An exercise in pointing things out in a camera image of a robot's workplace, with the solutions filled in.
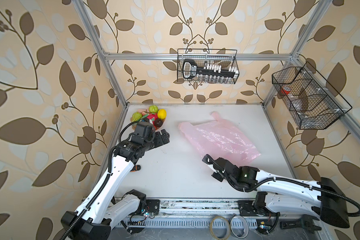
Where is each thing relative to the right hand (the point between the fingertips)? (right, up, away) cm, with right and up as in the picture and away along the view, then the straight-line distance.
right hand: (213, 164), depth 80 cm
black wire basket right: (+48, +33, -6) cm, 59 cm away
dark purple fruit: (-33, +22, +20) cm, 45 cm away
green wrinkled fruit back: (-38, +32, +25) cm, 56 cm away
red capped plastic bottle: (+40, +40, +2) cm, 57 cm away
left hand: (-26, +16, -6) cm, 31 cm away
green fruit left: (-50, +26, +22) cm, 60 cm away
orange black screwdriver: (-44, -4, +6) cm, 45 cm away
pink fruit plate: (-50, +30, +31) cm, 66 cm away
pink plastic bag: (+5, +12, +9) cm, 16 cm away
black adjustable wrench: (+41, -24, -10) cm, 49 cm away
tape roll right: (+10, -27, -9) cm, 30 cm away
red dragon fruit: (-38, +26, +22) cm, 52 cm away
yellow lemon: (-32, +28, +22) cm, 48 cm away
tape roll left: (+4, -26, -13) cm, 29 cm away
